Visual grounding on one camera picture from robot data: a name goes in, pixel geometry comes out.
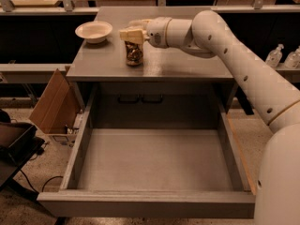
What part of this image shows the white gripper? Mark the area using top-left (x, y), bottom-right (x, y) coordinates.
top-left (119, 17), bottom-right (172, 49)

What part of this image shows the orange soda can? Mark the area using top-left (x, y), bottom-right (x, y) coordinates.
top-left (125, 41), bottom-right (143, 66)

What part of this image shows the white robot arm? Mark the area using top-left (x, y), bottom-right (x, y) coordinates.
top-left (119, 10), bottom-right (300, 225)

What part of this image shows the open grey top drawer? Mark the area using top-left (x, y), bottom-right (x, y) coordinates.
top-left (38, 83), bottom-right (255, 218)

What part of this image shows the white ceramic bowl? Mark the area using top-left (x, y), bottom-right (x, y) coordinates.
top-left (75, 22), bottom-right (113, 44)

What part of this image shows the grey cabinet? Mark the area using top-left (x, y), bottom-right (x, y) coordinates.
top-left (67, 7), bottom-right (237, 129)

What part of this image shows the brown cardboard box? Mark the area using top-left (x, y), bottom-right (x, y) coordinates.
top-left (29, 69), bottom-right (82, 146)

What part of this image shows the clear pump bottle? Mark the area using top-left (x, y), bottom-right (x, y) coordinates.
top-left (284, 46), bottom-right (300, 69)
top-left (265, 44), bottom-right (284, 68)

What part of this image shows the dark tray on stand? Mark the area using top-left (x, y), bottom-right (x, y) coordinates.
top-left (0, 110), bottom-right (44, 203)

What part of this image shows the grey shelf rail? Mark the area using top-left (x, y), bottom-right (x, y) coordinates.
top-left (0, 64), bottom-right (71, 83)

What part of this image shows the black floor cable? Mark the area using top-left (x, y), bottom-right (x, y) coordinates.
top-left (19, 169), bottom-right (65, 194)

